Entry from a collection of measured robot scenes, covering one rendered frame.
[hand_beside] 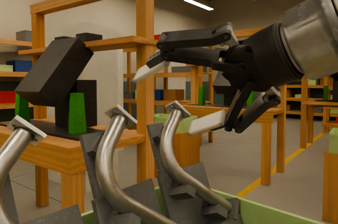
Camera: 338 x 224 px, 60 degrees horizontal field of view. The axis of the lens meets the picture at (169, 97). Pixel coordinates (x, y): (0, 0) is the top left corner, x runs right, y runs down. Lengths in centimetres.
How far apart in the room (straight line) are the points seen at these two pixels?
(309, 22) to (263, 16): 1146
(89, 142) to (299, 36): 40
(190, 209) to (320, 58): 49
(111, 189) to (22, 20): 659
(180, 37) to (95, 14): 777
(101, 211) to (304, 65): 41
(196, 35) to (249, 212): 51
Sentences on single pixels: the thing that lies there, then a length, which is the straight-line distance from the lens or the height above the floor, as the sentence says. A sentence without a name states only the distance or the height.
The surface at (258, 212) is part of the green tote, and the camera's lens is 76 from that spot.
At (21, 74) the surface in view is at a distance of 616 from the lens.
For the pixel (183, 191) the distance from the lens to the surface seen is 66.
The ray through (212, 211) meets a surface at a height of 95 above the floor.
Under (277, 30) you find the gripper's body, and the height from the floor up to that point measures 130.
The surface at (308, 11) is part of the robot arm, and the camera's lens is 35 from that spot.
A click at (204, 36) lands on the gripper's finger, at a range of 37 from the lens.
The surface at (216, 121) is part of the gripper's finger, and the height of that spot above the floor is 118.
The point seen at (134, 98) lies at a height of 86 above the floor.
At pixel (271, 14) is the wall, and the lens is 1172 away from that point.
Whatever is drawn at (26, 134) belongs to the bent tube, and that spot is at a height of 116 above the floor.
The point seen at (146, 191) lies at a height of 102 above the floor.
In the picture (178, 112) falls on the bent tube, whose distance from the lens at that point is 70.
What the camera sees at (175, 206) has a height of 97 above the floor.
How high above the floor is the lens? 125
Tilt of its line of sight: 3 degrees down
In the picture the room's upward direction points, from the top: straight up
